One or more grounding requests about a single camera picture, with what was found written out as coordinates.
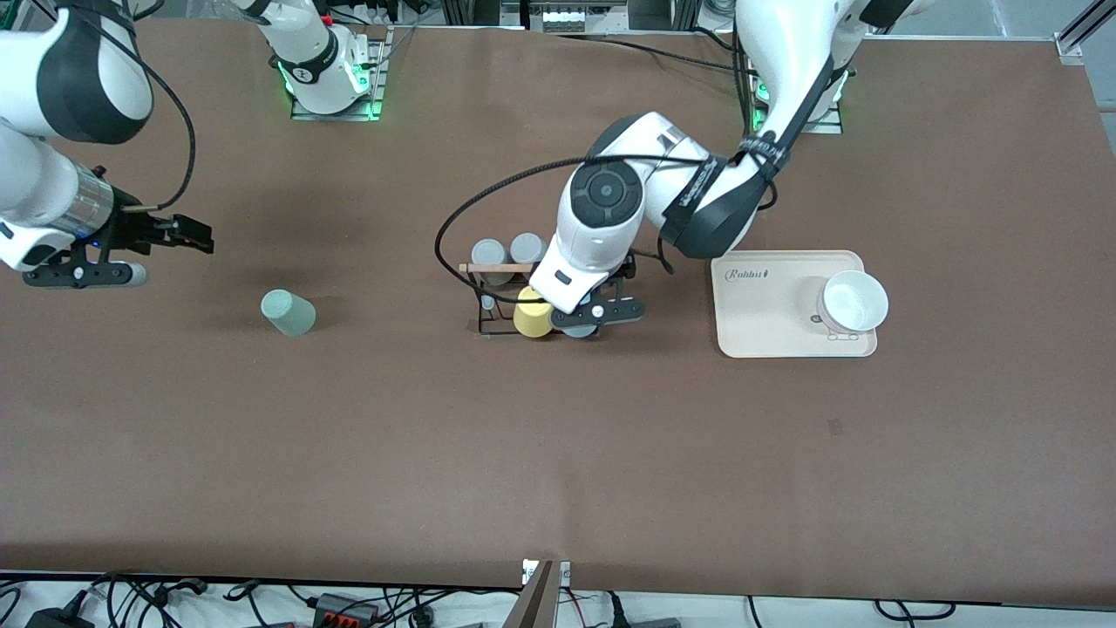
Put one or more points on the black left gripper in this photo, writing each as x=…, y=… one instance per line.
x=629, y=269

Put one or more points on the cream tray with Rabbit print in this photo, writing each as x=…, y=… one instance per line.
x=758, y=314

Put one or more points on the pale green cup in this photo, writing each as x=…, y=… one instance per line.
x=288, y=314

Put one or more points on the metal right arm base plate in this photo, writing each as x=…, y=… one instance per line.
x=377, y=78

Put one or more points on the black power adapter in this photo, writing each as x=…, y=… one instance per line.
x=57, y=619

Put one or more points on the white bowl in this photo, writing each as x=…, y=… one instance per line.
x=854, y=301

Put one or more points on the grey metal post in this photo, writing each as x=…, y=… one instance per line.
x=540, y=602

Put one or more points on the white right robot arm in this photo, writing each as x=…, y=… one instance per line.
x=26, y=174

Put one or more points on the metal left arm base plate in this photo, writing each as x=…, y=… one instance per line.
x=828, y=122

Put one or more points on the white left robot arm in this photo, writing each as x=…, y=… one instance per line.
x=785, y=52

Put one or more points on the grey power strip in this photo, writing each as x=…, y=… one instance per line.
x=567, y=19

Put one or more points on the black terminal box with red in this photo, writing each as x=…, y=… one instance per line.
x=344, y=609

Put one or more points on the yellow cup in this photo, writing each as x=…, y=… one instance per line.
x=532, y=316

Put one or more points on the light blue cup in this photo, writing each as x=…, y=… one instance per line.
x=577, y=331

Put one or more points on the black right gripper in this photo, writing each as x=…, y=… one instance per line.
x=132, y=230

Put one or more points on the grey cup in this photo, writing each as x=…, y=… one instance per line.
x=527, y=248
x=488, y=253

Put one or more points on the aluminium frame profile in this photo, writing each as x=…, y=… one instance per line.
x=1081, y=30

